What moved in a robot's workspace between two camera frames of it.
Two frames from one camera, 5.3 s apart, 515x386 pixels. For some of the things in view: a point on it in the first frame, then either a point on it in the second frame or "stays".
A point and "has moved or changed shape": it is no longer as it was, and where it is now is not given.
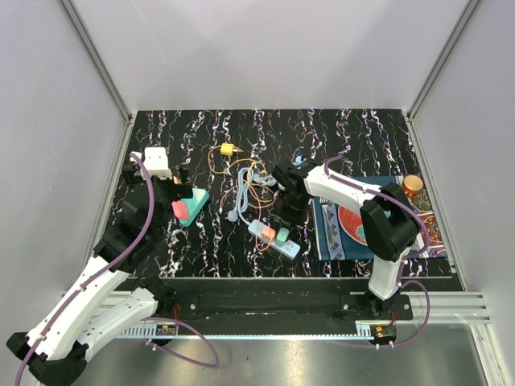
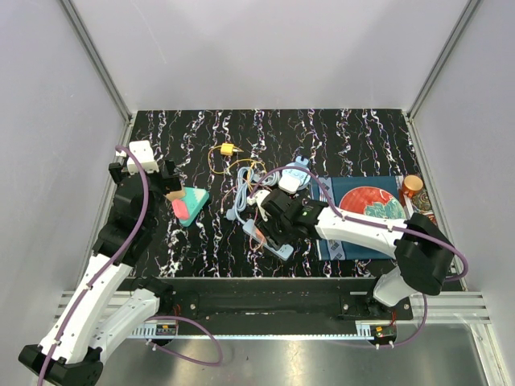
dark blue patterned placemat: (338, 231) stays
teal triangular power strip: (199, 196) stays
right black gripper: (289, 219) -> (267, 227)
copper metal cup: (412, 184) stays
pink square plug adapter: (180, 209) stays
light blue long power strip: (289, 249) has moved or changed shape
